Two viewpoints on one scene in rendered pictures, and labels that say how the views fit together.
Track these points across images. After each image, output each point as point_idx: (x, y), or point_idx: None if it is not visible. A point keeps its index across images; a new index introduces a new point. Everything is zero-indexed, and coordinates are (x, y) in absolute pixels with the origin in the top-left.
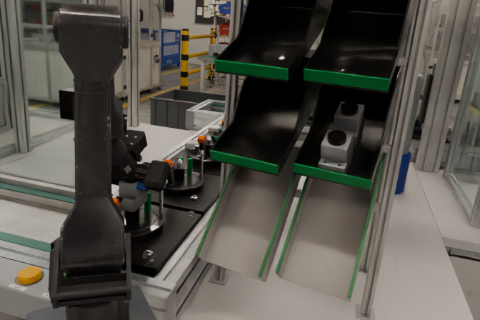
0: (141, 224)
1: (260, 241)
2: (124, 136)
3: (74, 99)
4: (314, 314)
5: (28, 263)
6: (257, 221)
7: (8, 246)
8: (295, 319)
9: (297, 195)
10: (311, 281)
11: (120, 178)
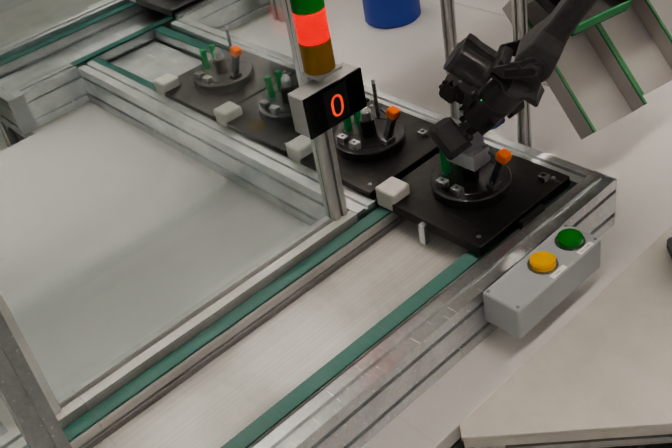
0: (487, 171)
1: (602, 87)
2: (458, 83)
3: None
4: (609, 130)
5: (510, 267)
6: (584, 74)
7: (463, 285)
8: (611, 142)
9: None
10: (647, 85)
11: (497, 124)
